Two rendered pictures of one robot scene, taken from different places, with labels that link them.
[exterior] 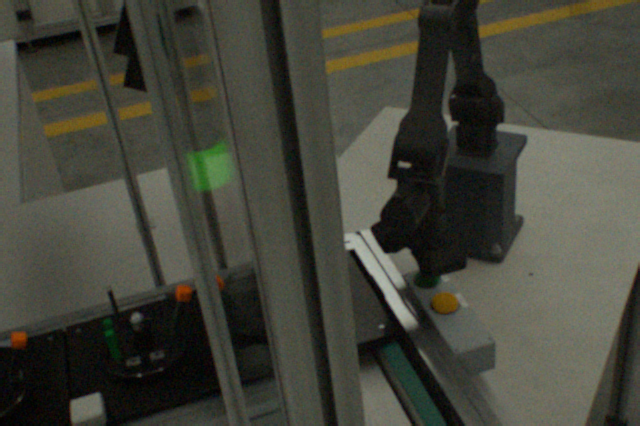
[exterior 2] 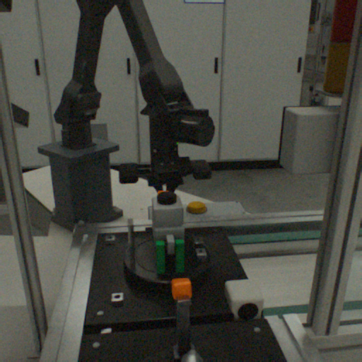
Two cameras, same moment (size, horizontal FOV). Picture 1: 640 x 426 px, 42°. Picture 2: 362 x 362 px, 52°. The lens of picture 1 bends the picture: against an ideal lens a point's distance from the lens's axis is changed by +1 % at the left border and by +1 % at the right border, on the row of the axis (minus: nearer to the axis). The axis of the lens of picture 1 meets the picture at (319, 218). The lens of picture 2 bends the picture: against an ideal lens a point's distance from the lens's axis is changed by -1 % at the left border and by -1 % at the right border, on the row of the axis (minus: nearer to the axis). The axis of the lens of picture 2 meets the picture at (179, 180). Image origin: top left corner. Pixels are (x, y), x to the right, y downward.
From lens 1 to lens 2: 121 cm
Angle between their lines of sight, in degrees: 73
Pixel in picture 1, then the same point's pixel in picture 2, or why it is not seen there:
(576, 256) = (137, 194)
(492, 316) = not seen: hidden behind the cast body
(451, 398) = (290, 220)
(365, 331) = (217, 238)
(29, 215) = not seen: outside the picture
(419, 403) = (287, 237)
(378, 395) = (261, 264)
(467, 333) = (228, 207)
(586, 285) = not seen: hidden behind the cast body
